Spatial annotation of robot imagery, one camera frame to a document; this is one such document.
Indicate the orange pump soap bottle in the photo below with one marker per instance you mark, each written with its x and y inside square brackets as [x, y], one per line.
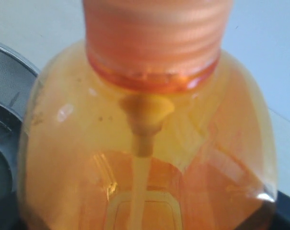
[147, 124]

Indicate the steel mesh colander bowl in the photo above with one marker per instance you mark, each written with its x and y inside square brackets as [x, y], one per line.
[17, 84]

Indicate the small stainless steel bowl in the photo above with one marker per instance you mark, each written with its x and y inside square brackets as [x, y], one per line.
[10, 125]

